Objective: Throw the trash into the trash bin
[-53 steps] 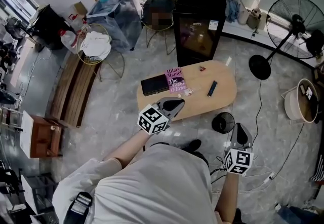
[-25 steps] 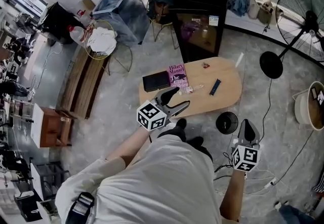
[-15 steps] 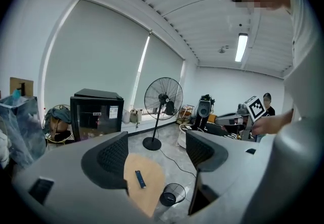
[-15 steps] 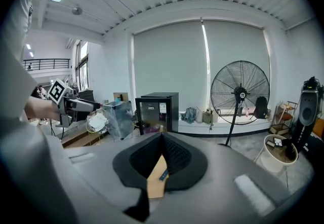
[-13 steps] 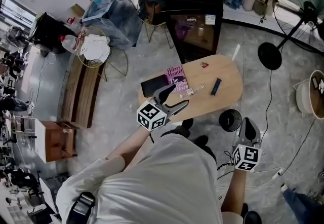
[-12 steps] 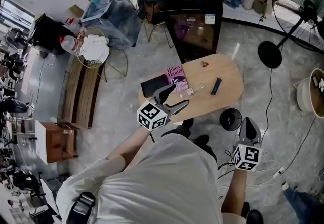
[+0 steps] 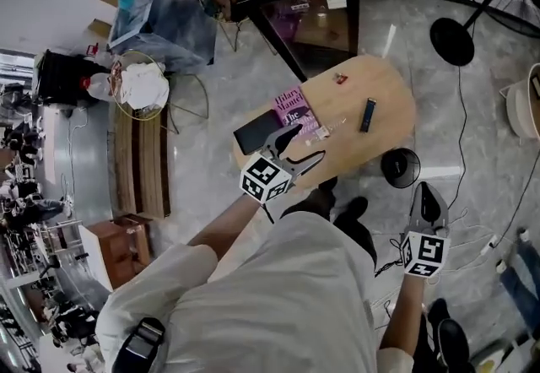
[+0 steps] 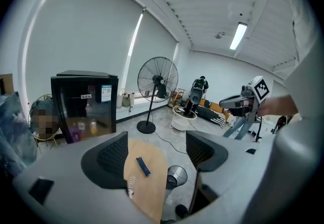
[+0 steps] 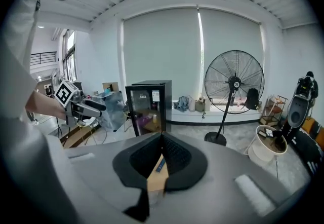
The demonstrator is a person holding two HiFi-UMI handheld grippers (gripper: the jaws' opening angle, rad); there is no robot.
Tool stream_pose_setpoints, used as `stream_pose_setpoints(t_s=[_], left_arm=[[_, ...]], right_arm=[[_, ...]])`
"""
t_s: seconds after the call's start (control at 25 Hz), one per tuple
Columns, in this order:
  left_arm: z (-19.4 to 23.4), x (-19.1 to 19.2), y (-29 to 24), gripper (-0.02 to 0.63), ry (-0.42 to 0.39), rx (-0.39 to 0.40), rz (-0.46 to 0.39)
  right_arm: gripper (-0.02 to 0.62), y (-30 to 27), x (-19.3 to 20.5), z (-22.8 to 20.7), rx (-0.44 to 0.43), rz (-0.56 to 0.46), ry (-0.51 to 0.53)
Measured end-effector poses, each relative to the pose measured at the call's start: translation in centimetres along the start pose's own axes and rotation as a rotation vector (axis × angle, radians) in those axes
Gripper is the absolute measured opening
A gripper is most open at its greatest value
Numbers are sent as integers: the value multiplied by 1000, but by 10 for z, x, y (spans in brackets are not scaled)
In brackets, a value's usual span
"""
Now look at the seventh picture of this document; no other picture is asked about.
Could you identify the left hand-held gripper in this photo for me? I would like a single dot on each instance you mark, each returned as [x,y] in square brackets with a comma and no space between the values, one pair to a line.
[263,179]

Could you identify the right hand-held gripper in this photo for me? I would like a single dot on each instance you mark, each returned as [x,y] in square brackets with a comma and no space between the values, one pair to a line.
[426,253]

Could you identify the clear plastic bottle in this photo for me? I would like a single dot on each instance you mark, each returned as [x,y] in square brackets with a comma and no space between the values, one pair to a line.
[322,133]

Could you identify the black mesh waste bin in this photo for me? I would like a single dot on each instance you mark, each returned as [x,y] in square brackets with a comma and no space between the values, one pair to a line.
[401,169]

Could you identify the dark blue rectangular box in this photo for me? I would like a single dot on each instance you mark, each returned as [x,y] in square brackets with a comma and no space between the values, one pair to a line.
[368,116]

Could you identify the small red object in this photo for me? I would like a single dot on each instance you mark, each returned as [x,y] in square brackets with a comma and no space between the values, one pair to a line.
[340,78]

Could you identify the person's left forearm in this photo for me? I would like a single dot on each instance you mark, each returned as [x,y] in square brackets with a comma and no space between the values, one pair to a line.
[228,223]

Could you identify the person's right forearm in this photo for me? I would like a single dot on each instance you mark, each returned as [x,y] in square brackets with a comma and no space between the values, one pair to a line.
[403,312]

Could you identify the wooden coffee table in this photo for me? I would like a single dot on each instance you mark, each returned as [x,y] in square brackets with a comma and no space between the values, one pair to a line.
[379,80]

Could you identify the pink book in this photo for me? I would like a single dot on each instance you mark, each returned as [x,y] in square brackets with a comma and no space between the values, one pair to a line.
[293,109]

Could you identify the black flat box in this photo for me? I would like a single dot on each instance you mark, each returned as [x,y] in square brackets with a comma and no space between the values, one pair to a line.
[255,133]

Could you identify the person's left black shoe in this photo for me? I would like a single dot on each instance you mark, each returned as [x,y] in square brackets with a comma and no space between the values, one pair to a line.
[312,198]

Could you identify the person's black shoe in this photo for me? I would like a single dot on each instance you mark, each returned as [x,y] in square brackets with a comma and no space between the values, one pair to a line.
[352,211]
[312,198]

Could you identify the white power strip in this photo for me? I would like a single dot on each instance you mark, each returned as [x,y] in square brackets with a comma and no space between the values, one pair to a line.
[489,245]

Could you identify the person's black trousers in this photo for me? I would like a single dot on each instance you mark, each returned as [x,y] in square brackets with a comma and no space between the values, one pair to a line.
[358,244]

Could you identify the person's right black shoe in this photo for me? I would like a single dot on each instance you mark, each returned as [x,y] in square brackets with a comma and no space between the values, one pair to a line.
[352,211]

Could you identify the white round side table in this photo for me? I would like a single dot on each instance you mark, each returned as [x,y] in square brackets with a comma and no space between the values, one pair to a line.
[521,109]

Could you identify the person's white shirt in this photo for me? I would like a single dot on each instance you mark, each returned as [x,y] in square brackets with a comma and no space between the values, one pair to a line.
[274,299]

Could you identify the wooden bench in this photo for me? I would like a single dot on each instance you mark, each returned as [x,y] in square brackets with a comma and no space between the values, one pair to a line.
[139,169]

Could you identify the white cloth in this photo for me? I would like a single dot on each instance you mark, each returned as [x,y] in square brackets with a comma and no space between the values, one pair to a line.
[143,84]

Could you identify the black standing fan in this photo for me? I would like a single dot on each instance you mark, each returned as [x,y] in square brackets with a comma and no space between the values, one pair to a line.
[452,41]

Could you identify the brown wooden cabinet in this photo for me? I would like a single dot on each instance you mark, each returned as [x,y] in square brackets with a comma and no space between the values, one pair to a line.
[126,253]

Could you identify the clear water jug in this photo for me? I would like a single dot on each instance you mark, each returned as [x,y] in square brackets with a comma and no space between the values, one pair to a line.
[99,88]

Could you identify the white board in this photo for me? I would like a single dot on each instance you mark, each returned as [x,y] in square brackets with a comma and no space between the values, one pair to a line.
[95,257]

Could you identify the black cabinet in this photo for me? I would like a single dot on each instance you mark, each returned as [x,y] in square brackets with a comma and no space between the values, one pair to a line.
[63,76]

